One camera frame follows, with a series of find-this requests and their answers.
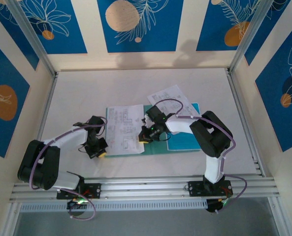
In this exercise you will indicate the green paper folder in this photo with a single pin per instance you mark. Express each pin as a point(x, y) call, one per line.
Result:
point(158, 147)

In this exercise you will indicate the cyan paper sheet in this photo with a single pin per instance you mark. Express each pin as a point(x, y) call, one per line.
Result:
point(182, 143)

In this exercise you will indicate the white printed paper sheet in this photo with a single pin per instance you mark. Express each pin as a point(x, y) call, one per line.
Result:
point(169, 94)

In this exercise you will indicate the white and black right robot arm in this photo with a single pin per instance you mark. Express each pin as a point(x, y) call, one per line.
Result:
point(180, 125)

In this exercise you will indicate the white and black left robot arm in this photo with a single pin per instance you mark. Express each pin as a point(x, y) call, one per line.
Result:
point(67, 138)

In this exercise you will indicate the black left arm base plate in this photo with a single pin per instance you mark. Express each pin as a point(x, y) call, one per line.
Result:
point(94, 190)

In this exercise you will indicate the aluminium mounting rail beam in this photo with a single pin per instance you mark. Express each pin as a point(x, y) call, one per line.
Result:
point(145, 189)

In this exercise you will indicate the aluminium side rail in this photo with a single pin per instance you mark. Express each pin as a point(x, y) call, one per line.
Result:
point(233, 86)
point(43, 118)

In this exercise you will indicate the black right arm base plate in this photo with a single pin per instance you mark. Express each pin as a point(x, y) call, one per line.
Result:
point(195, 189)

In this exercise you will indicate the aluminium corner post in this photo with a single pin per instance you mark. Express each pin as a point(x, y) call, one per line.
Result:
point(32, 37)
point(249, 37)

